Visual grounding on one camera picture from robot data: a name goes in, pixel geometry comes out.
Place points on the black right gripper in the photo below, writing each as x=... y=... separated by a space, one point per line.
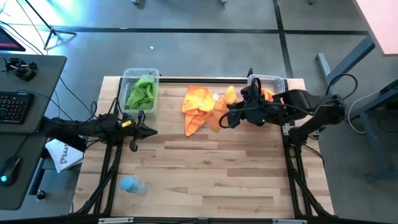
x=258 y=109

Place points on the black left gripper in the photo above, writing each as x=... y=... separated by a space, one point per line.
x=129 y=132

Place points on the orange microfiber towel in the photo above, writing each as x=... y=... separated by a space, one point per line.
x=196 y=102
x=217 y=115
x=268 y=94

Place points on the green microfiber towel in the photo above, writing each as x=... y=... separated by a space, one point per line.
x=141 y=95

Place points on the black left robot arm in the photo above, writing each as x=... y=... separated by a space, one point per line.
x=71 y=129

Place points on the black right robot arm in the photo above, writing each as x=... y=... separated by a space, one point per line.
x=311 y=101

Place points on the clear plastic storage bin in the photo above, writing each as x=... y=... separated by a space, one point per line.
x=270 y=80
x=132 y=74

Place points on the light blue plastic bottle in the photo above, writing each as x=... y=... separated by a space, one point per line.
x=132 y=185

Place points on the white box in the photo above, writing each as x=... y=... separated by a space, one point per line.
x=65 y=157

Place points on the gray operator desk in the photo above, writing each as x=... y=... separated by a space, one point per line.
x=43 y=71

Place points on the small black knob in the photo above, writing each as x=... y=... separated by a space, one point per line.
x=40 y=195

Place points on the gray metal desk leg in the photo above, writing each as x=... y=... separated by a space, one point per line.
x=348 y=62

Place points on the black clamp gadget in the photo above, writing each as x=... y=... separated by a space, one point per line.
x=25 y=74

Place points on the black backlit keyboard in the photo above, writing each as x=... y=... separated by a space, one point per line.
x=12 y=109

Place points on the black light stand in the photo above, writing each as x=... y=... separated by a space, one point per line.
x=52 y=31

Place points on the black computer mouse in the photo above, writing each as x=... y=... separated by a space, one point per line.
x=9 y=169

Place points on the black computer monitor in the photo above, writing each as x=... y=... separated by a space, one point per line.
x=9 y=42

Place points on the pale desk top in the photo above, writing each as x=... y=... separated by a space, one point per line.
x=382 y=25

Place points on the black metal rig frame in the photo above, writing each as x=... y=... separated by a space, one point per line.
x=202 y=80

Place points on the silver metal bracket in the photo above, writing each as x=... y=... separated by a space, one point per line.
x=115 y=220
x=289 y=221

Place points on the dark metal desk frame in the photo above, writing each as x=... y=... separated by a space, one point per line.
x=371 y=130

